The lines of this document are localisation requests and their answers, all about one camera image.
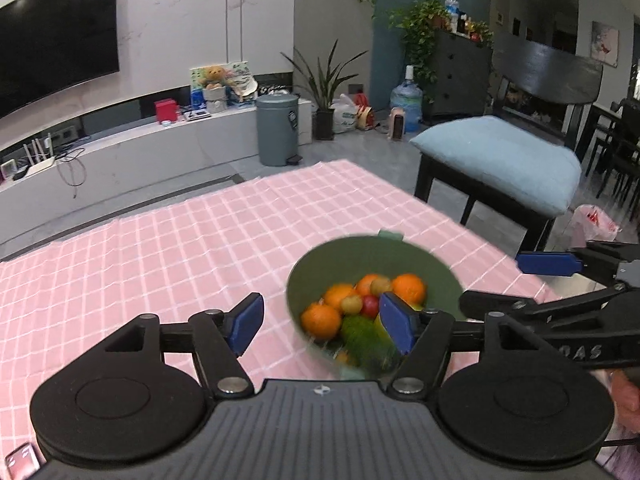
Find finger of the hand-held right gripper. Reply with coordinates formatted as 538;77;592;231
516;240;640;287
459;281;634;330

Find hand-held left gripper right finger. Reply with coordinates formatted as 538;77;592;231
378;292;549;397

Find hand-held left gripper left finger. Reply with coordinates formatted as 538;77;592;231
102;292;265;397

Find orange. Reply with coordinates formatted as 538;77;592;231
324;283;359;312
355;274;383;297
391;273;428;307
300;302;343;340

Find green plastic bowl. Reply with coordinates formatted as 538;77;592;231
286;229;464;382

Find person's right hand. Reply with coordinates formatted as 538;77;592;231
610;369;640;434

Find green cucumber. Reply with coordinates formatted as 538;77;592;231
341;314;402;369

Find white and red plastic bag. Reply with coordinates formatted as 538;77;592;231
570;203;622;244

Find pink checked tablecloth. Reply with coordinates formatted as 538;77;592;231
0;159;568;467

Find light blue seat cushion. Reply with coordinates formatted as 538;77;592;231
408;114;583;219

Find black dining chairs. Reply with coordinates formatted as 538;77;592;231
582;99;640;198

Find long white media console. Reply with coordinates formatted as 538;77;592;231
0;94;315;247

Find black wooden chair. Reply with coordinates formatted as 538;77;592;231
413;39;607;257

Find grey pedal trash bin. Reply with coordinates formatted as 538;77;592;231
255;92;302;168

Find small white space heater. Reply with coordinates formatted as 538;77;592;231
387;107;407;141

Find dark drawer cabinet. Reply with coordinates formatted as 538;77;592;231
429;29;494;122

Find blue water jug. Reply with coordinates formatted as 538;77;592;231
389;65;426;134

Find red shopping bag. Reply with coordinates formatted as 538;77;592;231
357;92;377;132

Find red box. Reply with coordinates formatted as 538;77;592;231
153;98;180;125

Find teddy bear with boxes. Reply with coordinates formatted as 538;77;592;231
189;60;259;114

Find potted long-leaf plant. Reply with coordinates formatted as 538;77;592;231
280;39;369;142

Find brown teddy bear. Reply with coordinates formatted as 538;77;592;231
202;65;227;92

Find group of small bottles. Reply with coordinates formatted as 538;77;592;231
444;0;495;44

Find white router with antennas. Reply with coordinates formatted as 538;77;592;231
22;131;57;179

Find smartphone with lit screen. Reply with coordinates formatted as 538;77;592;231
2;442;42;479

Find trailing green ivy plant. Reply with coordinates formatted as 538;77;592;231
389;0;452;87

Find black television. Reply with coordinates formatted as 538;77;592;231
0;0;121;122

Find framed wall picture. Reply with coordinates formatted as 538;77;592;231
591;20;621;68

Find black cables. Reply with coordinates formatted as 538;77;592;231
54;144;90;201

